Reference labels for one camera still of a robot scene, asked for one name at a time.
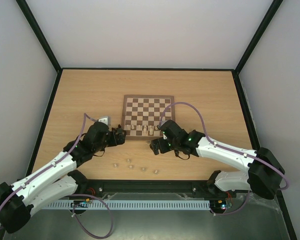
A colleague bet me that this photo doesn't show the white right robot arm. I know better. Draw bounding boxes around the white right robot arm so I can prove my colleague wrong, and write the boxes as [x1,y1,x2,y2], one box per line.
[149,120,285,200]

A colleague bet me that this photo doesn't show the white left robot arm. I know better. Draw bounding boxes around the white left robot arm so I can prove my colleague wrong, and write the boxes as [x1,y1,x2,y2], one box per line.
[0,121,127,234]

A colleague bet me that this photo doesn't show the wooden chess board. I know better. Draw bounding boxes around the wooden chess board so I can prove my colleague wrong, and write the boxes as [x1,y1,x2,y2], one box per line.
[121,94,176,141]

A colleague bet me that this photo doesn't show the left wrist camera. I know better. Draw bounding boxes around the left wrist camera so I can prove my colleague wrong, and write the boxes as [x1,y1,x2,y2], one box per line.
[97,116,111,126]

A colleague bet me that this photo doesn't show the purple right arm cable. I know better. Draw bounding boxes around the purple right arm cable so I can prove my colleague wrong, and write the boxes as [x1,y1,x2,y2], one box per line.
[158,101,290,217]

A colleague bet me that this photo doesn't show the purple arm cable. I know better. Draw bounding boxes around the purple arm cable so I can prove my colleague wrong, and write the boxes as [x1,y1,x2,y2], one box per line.
[158,101,290,217]
[0,113,98,231]

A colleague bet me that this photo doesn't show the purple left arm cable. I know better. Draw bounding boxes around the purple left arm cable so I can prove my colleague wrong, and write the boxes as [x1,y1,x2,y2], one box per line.
[0,113,98,231]

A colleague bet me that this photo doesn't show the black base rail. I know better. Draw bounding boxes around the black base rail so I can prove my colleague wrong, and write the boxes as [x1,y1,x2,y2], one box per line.
[44,178,281,198]

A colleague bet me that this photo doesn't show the white slotted cable duct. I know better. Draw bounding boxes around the white slotted cable duct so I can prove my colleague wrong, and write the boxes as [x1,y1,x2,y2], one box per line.
[44,200,210,211]

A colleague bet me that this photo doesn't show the black frame post left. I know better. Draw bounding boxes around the black frame post left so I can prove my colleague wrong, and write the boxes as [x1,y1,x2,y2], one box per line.
[16,0,62,73]

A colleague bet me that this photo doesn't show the black frame post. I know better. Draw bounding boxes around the black frame post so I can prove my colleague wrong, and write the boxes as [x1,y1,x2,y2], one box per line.
[235,0,283,75]
[16,0,62,73]

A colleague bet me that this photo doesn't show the black frame post right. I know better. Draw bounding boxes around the black frame post right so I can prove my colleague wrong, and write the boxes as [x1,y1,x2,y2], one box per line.
[235,0,283,75]

